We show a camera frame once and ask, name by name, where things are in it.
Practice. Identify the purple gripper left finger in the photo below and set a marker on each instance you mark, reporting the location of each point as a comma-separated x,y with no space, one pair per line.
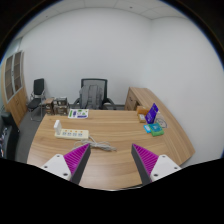
71,165

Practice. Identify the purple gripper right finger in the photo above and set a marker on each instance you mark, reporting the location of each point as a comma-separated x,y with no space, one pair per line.
152,167

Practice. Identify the white charger plug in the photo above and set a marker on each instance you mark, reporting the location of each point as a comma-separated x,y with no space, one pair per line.
57,127

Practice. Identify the cream power strip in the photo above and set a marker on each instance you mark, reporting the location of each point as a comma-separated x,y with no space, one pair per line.
73,134

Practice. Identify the green box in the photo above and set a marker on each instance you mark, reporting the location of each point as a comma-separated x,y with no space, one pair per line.
156,129

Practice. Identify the blue small box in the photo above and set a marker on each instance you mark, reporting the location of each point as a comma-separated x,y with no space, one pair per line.
147,128

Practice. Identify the clear plastic bag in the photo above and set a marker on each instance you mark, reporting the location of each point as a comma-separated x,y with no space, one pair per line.
161,120

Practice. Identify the purple box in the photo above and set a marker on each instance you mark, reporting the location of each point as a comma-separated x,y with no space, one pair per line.
150,116

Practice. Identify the white green printed sheet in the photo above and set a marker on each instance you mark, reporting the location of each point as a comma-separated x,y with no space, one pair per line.
78,113

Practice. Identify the orange box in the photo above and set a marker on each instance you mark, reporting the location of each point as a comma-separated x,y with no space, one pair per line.
142,110

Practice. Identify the brown stacked boxes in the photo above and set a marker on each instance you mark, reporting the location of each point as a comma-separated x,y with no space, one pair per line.
60,106

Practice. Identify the small wooden side table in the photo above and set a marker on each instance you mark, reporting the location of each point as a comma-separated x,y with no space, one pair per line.
48,105

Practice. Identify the grey backpack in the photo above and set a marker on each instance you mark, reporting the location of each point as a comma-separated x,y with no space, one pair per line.
91,97

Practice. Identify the wooden side desk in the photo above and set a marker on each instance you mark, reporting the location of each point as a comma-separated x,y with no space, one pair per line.
140,97

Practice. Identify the black sofa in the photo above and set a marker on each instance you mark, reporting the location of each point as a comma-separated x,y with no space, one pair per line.
9,135

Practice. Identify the black visitor chair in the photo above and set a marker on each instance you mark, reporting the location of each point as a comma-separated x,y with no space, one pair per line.
37,96

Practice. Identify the black mesh office chair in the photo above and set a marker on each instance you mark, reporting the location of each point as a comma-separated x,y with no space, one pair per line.
102,83

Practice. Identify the wooden glass-door cabinet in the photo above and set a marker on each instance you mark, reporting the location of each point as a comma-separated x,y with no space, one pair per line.
13,87

